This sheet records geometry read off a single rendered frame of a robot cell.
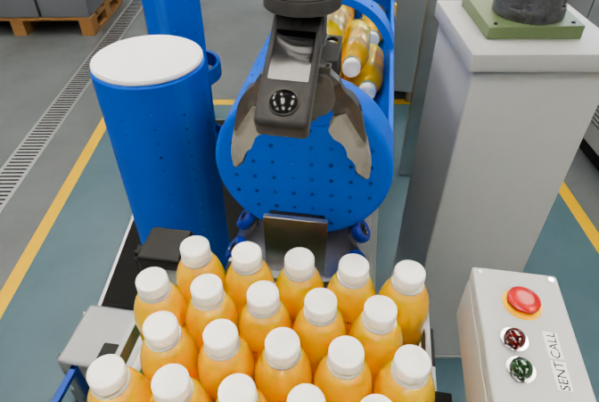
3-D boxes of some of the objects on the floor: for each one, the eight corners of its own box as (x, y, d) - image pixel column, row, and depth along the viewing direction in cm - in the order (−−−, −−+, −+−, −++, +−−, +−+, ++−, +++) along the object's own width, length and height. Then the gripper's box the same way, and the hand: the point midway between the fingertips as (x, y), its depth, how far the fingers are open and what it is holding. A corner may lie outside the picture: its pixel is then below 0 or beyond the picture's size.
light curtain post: (410, 169, 252) (492, -271, 145) (410, 176, 248) (495, -273, 141) (398, 168, 253) (471, -271, 146) (398, 176, 249) (473, -273, 141)
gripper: (413, -24, 45) (389, 147, 58) (211, -33, 48) (230, 133, 60) (416, 9, 39) (388, 193, 51) (183, -4, 41) (210, 176, 54)
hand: (299, 176), depth 54 cm, fingers open, 14 cm apart
